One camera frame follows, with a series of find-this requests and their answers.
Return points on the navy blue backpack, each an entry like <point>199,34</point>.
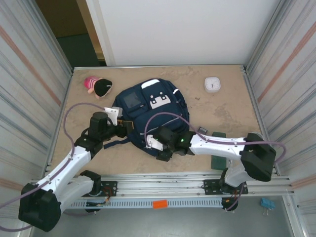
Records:
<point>138,118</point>

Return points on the green translucent pencil case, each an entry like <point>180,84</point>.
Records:
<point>218,163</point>

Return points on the plush doll with black hair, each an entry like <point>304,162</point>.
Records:
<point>90,82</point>

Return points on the small clear plastic packet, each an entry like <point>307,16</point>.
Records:
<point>229,161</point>

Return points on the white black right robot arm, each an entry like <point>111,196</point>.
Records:
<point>217,150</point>

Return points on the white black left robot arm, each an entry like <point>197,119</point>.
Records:
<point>71,170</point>

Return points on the orange tag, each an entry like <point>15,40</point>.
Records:
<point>160,205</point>

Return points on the white square clock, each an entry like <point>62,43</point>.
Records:
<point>212,84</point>

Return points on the blue binder clip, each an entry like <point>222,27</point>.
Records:
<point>267,203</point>

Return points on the aluminium rail frame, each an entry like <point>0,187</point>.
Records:
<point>160,184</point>

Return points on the white door frame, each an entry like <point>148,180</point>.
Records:
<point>103,37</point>

